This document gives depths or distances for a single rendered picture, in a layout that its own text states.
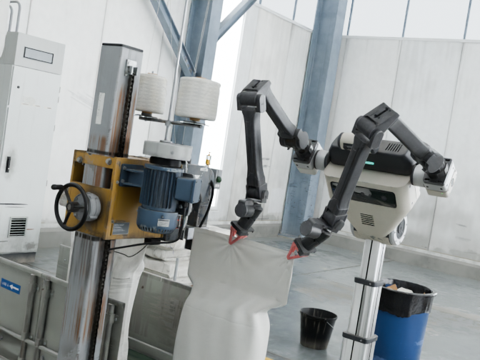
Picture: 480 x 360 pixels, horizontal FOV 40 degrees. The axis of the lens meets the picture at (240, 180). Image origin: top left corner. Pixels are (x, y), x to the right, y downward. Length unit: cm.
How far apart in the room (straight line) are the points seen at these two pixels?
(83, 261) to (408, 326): 268
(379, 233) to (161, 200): 101
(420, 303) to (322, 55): 744
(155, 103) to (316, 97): 882
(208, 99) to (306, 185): 889
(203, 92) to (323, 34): 914
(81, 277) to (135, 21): 587
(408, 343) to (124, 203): 270
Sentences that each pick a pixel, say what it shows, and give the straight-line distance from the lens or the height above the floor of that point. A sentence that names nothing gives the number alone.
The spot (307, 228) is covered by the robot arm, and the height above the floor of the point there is 119.
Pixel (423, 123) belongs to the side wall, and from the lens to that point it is 1087.
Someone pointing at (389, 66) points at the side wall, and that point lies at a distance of 1123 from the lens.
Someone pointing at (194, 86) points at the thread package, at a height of 165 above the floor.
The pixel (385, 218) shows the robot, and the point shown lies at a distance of 284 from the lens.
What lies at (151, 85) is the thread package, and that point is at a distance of 271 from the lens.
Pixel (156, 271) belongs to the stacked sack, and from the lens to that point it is 555.
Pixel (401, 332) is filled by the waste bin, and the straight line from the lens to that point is 467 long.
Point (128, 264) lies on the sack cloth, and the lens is 300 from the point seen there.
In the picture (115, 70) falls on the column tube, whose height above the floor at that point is 166.
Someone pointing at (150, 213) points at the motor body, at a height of 115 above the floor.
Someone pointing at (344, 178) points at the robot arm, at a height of 139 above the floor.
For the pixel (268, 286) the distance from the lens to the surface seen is 259.
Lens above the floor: 145
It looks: 3 degrees down
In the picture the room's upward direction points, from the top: 9 degrees clockwise
